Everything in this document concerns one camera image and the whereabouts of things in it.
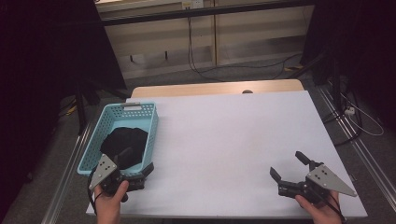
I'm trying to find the person's right hand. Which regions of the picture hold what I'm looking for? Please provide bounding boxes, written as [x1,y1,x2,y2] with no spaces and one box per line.
[294,190,344,224]

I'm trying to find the wooden table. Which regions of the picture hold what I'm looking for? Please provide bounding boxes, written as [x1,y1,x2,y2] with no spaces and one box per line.
[130,78,305,99]

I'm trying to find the black stand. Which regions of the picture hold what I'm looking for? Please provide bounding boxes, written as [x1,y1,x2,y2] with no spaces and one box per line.
[288,49,344,110]
[74,77,132,135]

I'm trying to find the black hanging cable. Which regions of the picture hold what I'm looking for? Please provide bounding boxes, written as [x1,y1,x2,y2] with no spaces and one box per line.
[186,17,226,83]

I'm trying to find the beige cabinet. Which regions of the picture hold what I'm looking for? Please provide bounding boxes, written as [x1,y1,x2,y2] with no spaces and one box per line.
[94,0,316,80]

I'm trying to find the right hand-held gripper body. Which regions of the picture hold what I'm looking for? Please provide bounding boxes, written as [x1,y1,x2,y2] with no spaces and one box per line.
[277,163,358,205]

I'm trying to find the hand-held gripper black cable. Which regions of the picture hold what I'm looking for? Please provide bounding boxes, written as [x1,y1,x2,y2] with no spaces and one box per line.
[86,167,105,217]
[323,192,347,224]

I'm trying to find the person's left hand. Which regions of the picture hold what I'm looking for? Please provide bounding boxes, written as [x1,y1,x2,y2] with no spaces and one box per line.
[93,180,131,224]

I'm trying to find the black horizontal bar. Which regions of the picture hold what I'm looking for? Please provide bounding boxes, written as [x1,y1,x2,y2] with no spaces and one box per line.
[100,0,316,27]

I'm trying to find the black shorts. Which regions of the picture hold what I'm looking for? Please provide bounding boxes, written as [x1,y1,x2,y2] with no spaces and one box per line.
[99,126,149,171]

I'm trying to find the aluminium floor rail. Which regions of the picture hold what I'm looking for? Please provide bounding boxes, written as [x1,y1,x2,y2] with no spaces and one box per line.
[40,122,95,224]
[316,85,396,213]

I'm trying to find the white wall socket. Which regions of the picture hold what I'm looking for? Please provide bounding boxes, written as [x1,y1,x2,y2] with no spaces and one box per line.
[181,0,205,9]

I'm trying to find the left hand-held gripper black cable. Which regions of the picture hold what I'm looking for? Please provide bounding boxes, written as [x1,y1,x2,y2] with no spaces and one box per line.
[86,167,105,217]

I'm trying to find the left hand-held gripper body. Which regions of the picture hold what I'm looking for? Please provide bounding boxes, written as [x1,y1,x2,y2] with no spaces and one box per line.
[88,153,148,203]

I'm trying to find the light blue plastic basket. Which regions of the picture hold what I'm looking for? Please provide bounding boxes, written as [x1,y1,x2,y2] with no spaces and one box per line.
[77,102,160,177]

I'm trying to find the white cable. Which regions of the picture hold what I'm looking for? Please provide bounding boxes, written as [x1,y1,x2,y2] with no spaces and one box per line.
[340,92,386,137]

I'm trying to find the right hand-held gripper black cable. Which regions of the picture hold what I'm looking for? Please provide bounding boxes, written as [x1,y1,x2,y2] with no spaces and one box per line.
[323,192,347,224]

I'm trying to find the black looped floor cable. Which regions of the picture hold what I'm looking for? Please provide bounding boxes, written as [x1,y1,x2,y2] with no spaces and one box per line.
[321,88,363,147]

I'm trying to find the black curtain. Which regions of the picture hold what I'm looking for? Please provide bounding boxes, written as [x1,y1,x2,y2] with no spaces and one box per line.
[0,0,127,216]
[300,0,396,132]

